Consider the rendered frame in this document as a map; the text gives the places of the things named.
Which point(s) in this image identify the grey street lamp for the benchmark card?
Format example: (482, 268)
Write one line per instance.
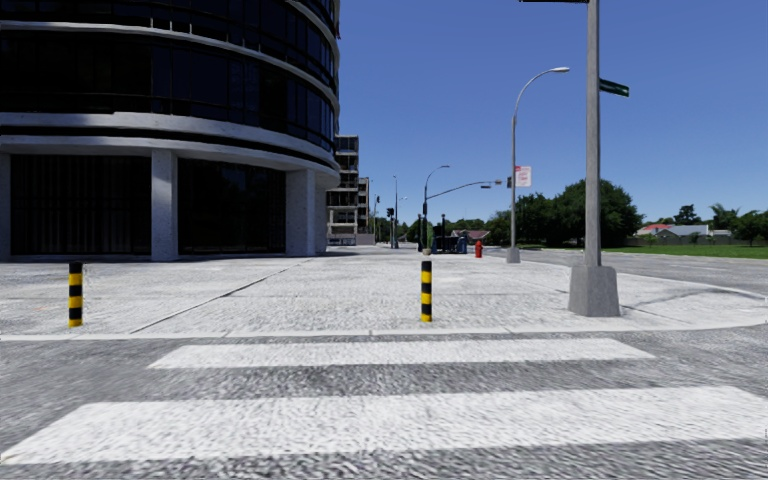
(513, 180)
(395, 210)

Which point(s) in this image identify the pale concrete building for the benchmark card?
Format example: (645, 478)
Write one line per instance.
(346, 204)

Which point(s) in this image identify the black bus shelter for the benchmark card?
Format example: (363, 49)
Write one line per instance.
(445, 243)

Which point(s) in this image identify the blue letter box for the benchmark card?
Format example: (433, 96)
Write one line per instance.
(462, 245)

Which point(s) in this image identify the red fire hydrant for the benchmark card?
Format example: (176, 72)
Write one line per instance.
(478, 249)

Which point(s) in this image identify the trees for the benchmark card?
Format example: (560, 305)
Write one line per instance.
(570, 216)

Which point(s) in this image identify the round glass tower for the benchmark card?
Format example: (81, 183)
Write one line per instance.
(180, 90)

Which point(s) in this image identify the row of houses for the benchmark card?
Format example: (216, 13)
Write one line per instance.
(678, 233)

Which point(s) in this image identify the short dark post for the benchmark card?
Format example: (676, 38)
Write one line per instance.
(419, 234)

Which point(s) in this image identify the yellow black striped post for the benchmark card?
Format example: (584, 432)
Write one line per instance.
(426, 291)
(75, 294)

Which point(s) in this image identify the sign on a post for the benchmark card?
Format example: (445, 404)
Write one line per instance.
(593, 180)

